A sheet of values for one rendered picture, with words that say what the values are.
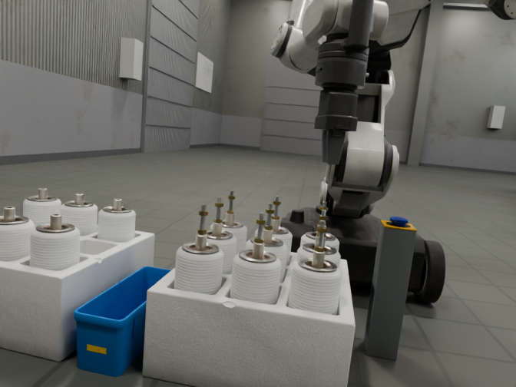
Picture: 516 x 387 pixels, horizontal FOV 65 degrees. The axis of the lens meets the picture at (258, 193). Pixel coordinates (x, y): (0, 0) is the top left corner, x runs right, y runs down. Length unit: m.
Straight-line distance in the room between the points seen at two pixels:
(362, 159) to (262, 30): 11.03
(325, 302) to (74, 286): 0.51
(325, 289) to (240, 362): 0.21
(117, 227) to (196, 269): 0.38
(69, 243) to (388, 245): 0.69
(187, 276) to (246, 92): 11.17
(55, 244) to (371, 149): 0.84
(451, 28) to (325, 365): 11.98
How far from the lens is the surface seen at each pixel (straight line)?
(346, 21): 0.75
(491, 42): 12.76
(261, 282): 0.77
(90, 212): 1.19
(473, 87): 12.46
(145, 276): 1.12
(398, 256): 0.97
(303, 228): 1.31
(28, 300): 0.95
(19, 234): 1.01
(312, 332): 0.76
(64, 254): 0.94
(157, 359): 0.87
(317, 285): 0.76
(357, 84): 0.73
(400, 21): 1.33
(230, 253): 0.92
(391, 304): 1.00
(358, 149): 1.19
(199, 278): 0.80
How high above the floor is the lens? 0.49
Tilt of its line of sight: 9 degrees down
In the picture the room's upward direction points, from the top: 5 degrees clockwise
